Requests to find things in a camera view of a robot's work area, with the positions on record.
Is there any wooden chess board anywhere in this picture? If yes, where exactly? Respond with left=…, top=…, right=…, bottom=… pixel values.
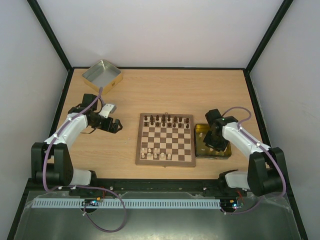
left=135, top=118, right=196, bottom=168

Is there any gold tin lid tray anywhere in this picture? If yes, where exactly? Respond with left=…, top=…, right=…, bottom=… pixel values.
left=194, top=123, right=232, bottom=160

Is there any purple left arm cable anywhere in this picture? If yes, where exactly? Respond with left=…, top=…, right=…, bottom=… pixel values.
left=42, top=86, right=128, bottom=233

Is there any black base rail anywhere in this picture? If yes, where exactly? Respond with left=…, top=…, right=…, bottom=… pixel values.
left=69, top=177, right=248, bottom=198

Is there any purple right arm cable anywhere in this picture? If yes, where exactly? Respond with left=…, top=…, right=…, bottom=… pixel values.
left=219, top=106, right=287, bottom=216

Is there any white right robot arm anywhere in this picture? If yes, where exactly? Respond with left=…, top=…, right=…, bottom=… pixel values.
left=203, top=108, right=287, bottom=197

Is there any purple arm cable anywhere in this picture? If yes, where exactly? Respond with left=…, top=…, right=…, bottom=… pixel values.
left=219, top=106, right=287, bottom=216
left=42, top=86, right=128, bottom=233

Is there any empty gold tin box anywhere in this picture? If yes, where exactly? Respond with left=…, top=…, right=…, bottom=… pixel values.
left=82, top=59, right=123, bottom=95

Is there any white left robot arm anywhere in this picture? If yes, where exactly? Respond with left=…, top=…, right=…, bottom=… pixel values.
left=31, top=93, right=123, bottom=190

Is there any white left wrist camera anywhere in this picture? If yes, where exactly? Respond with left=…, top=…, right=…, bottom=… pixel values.
left=98, top=103, right=117, bottom=118

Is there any white slotted cable duct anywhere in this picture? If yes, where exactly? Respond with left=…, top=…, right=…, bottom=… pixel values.
left=31, top=198, right=221, bottom=209

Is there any dark chess pieces row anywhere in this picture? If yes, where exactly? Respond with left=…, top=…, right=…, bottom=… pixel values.
left=139, top=113, right=194, bottom=129

